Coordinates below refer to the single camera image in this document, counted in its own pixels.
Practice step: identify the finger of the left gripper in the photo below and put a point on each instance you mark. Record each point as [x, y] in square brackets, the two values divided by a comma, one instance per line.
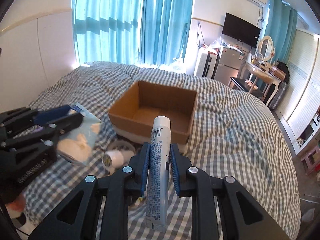
[48, 116]
[60, 127]

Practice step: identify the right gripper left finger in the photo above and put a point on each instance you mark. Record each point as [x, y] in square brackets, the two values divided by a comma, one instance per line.
[98, 204]

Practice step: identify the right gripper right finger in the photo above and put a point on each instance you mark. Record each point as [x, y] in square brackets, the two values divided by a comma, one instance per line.
[220, 207]

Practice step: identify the tissue pack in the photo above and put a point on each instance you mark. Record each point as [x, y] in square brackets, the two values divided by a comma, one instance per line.
[77, 145]

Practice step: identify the white small hair dryer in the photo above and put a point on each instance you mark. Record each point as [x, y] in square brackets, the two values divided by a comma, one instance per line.
[117, 155]

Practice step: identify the white cosmetic tube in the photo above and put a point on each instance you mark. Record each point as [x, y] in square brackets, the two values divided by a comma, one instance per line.
[157, 190]

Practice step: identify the brown cardboard box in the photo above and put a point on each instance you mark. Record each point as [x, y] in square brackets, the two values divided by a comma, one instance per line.
[132, 115]

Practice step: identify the grey checkered bed quilt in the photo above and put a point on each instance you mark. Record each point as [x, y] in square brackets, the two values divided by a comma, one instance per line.
[233, 133]

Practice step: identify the pink plastic stool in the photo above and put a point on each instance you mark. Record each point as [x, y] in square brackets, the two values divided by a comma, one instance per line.
[310, 160]

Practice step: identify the left turquoise curtain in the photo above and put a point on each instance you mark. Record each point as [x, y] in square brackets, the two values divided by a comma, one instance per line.
[107, 30]

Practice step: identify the turquoise curtain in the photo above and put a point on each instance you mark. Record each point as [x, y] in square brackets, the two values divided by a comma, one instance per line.
[107, 30]
[164, 31]
[281, 22]

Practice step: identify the white sliding wardrobe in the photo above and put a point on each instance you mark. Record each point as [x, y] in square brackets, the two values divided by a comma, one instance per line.
[299, 109]

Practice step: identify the black seat wooden chair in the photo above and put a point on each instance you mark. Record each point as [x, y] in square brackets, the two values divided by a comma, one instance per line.
[241, 84]

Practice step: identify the dark grey suitcase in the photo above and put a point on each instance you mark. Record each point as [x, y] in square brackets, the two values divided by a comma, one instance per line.
[276, 100]

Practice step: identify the white dressing table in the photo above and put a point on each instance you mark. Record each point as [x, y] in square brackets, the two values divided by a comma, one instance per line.
[260, 74]

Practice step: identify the white suitcase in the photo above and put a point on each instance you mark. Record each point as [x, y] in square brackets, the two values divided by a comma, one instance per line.
[205, 63]

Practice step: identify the middle turquoise curtain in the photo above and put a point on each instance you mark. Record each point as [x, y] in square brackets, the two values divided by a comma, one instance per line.
[164, 31]

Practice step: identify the silver mini fridge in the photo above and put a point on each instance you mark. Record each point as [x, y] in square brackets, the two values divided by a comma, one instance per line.
[228, 64]

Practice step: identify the black backpack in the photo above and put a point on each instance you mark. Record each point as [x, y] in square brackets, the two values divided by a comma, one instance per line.
[285, 75]

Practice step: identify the oval vanity mirror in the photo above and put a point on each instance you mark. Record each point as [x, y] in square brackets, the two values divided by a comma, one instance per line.
[265, 49]

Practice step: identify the right turquoise curtain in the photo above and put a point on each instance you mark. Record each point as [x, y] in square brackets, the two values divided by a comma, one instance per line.
[281, 22]

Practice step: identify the black wall television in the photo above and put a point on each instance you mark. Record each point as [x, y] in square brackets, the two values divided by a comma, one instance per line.
[241, 30]

